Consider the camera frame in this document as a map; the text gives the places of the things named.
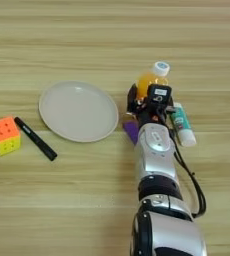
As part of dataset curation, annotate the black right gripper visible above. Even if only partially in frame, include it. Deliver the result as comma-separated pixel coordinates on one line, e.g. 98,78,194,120
126,82,177,130

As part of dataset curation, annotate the orange juice bottle white cap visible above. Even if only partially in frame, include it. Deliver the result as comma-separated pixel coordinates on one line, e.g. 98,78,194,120
133,60,171,101

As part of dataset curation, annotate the purple rectangular eraser block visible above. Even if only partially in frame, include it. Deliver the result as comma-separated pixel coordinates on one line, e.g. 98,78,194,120
122,120,142,146

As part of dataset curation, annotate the black marker pen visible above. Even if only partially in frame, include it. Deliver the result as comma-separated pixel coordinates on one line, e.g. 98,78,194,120
13,116,59,163

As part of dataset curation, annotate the small black box white label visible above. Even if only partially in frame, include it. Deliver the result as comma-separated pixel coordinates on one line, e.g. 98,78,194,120
146,83,173,108

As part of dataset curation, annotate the round beige plate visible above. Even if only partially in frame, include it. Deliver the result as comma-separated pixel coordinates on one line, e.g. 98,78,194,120
38,80,120,144

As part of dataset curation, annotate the white green glue stick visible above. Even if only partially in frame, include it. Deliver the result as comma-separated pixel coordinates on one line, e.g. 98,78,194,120
169,101,198,148

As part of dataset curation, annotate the colourful puzzle cube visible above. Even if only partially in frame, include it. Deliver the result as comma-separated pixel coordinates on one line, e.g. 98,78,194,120
0,115,23,158

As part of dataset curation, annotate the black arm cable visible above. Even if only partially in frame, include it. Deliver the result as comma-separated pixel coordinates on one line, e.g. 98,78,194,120
168,129,208,220

